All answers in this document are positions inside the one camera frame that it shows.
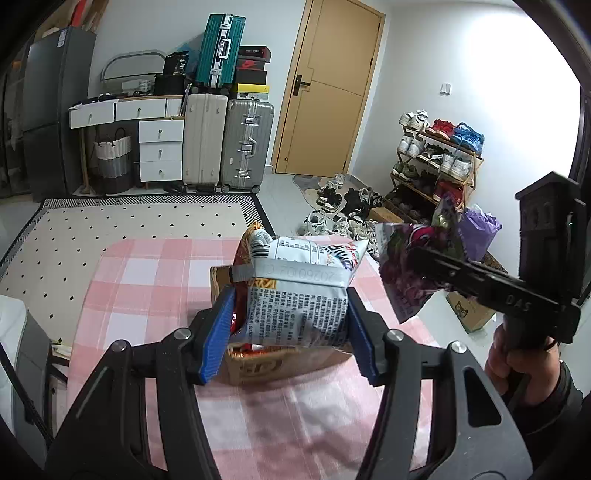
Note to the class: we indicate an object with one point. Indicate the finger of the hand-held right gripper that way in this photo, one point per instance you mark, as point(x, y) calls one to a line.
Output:
point(443, 267)

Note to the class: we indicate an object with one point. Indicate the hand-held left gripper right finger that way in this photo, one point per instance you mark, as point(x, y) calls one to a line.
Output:
point(362, 337)

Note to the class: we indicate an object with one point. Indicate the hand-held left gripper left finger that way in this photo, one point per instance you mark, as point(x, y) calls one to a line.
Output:
point(217, 332)

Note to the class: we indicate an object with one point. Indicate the large purple candy bag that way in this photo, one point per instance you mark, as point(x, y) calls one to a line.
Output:
point(406, 272)

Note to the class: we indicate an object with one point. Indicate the brown cardboard box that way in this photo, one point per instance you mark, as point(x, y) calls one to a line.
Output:
point(277, 367)

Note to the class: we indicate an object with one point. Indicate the white orange noodle snack bag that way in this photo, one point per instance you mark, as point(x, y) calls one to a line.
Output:
point(295, 295)

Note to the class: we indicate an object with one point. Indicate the person's right forearm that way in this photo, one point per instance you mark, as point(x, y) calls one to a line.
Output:
point(565, 397)

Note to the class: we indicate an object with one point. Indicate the person's right hand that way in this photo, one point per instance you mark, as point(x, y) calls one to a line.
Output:
point(535, 376)

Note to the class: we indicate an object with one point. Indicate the purple gift bag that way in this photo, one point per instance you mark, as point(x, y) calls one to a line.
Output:
point(480, 230)

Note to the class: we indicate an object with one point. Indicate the cat print cardboard box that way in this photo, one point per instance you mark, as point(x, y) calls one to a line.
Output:
point(468, 314)

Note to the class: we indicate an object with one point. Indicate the small plain cardboard box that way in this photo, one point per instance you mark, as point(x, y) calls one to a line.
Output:
point(383, 214)

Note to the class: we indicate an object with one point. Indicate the shoe rack with shoes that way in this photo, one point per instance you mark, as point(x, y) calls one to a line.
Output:
point(443, 157)

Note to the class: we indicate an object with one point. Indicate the scattered pile of shoes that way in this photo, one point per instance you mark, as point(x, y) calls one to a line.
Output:
point(341, 212)

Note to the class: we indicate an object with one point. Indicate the white dotted rug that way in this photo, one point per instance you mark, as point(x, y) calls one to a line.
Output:
point(115, 221)

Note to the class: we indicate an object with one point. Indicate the grey door mat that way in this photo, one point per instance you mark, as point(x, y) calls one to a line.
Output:
point(307, 184)

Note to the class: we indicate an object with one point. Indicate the white drawer desk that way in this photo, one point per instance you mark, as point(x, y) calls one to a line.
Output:
point(159, 152)

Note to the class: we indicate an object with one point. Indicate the white grey side table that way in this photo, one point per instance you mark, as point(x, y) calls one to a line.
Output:
point(27, 360)

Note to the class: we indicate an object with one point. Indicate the silver suitcase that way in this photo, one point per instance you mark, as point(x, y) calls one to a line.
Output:
point(247, 143)

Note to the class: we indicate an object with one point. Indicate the beige suitcase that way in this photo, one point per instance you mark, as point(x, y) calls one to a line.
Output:
point(205, 138)

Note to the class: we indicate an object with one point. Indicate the grey white laundry basket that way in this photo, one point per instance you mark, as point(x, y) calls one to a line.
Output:
point(113, 161)

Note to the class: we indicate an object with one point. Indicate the wooden door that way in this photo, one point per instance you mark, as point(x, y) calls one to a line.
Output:
point(323, 92)

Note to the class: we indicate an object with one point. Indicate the yellow black shoe box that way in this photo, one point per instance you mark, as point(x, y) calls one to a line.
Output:
point(251, 91)

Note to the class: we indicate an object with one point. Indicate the black bag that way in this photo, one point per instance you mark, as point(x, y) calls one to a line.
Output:
point(170, 84)

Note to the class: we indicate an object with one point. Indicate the plain black shoe box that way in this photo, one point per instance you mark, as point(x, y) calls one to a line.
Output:
point(250, 77)

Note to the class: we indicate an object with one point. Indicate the black box white print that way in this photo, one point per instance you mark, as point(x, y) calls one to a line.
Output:
point(177, 63)

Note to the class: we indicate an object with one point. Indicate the teal suitcase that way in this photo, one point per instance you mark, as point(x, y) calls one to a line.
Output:
point(219, 50)

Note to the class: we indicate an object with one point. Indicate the black shoe box red label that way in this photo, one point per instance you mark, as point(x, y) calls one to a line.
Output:
point(254, 53)

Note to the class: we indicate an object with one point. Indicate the dark grey fridge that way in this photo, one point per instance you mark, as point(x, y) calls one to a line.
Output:
point(55, 101)

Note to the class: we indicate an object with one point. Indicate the black glass cabinet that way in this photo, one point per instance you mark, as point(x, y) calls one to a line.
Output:
point(11, 115)

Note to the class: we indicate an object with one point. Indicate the brown folded cardboard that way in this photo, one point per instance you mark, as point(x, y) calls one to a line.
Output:
point(98, 14)

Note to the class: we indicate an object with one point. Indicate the flat cardboard sheet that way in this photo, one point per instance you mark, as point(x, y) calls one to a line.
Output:
point(55, 18)

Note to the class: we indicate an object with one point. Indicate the oval mirror frame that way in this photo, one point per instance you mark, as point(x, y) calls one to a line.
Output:
point(131, 56)

